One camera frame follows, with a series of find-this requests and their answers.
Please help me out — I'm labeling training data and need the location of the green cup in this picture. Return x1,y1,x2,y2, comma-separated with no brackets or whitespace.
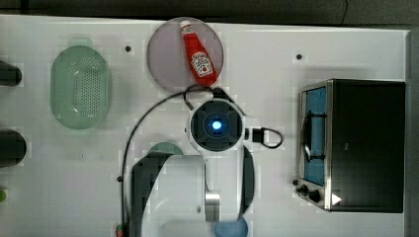
148,141,184,155

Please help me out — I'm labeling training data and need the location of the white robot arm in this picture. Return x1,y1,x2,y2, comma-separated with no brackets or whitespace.
128,99,254,237

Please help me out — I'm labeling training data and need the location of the grey round plate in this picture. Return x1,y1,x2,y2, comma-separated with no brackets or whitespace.
146,17,223,93

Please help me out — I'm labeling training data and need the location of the red toy strawberry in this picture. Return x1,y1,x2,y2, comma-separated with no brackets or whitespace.
116,224,124,237

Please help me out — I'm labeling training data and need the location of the blue bowl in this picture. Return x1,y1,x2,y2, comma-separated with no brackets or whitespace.
213,217,248,237

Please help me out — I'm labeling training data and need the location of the black toaster oven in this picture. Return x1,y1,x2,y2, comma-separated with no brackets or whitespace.
293,79,405,213

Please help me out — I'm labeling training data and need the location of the green perforated colander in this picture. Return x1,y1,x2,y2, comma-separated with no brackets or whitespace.
50,45,112,129

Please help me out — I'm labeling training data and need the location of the red plush ketchup bottle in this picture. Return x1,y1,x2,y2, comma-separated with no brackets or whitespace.
179,20,217,87

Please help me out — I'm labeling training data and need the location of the black cylinder post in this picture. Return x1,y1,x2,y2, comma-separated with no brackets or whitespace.
0,129,27,168
0,61,22,86

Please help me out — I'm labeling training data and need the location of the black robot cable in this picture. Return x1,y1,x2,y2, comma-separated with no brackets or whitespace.
120,84,245,237

